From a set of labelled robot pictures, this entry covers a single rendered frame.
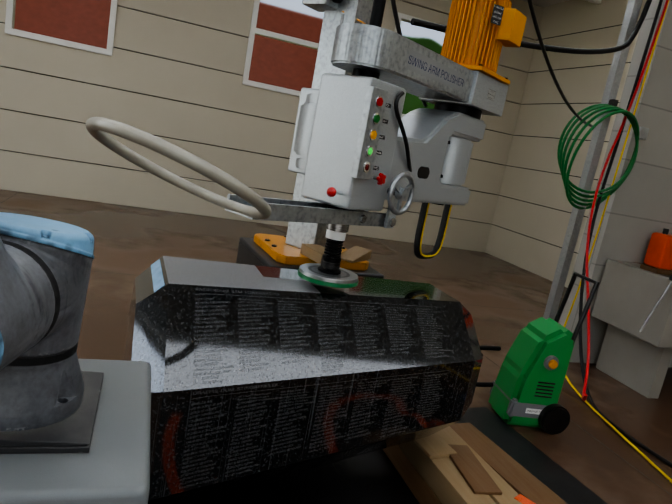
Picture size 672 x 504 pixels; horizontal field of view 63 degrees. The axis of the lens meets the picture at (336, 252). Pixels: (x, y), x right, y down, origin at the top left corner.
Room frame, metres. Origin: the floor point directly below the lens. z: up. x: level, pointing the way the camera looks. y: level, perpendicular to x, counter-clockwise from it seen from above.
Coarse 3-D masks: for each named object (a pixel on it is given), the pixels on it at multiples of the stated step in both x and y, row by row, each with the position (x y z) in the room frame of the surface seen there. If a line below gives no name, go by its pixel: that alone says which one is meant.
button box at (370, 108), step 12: (372, 96) 1.73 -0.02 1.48; (384, 96) 1.78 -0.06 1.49; (372, 108) 1.74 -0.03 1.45; (384, 108) 1.79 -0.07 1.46; (372, 120) 1.75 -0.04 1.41; (360, 132) 1.74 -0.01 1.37; (360, 144) 1.74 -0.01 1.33; (372, 144) 1.77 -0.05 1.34; (360, 156) 1.73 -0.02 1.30; (372, 156) 1.78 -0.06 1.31; (360, 168) 1.74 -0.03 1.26; (372, 168) 1.79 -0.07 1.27
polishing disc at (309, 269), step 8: (304, 264) 1.93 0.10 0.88; (312, 264) 1.96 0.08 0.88; (320, 264) 1.98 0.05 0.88; (304, 272) 1.83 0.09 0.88; (312, 272) 1.83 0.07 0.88; (320, 272) 1.86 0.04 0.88; (344, 272) 1.92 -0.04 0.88; (352, 272) 1.95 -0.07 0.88; (328, 280) 1.79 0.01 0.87; (336, 280) 1.79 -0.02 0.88; (344, 280) 1.81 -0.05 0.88; (352, 280) 1.83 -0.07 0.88
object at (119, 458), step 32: (128, 384) 0.88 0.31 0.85; (96, 416) 0.77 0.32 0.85; (128, 416) 0.78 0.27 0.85; (96, 448) 0.69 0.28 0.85; (128, 448) 0.70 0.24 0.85; (0, 480) 0.59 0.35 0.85; (32, 480) 0.60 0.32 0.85; (64, 480) 0.61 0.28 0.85; (96, 480) 0.62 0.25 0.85; (128, 480) 0.63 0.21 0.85
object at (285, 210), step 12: (276, 204) 1.57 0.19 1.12; (288, 204) 1.76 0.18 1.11; (300, 204) 1.81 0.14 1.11; (312, 204) 1.85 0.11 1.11; (324, 204) 1.90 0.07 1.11; (276, 216) 1.57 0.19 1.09; (288, 216) 1.61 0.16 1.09; (300, 216) 1.65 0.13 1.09; (312, 216) 1.69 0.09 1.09; (324, 216) 1.74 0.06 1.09; (336, 216) 1.79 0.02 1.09; (348, 216) 1.84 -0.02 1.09; (360, 216) 1.89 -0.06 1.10; (372, 216) 1.94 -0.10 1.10; (384, 216) 2.00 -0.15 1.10
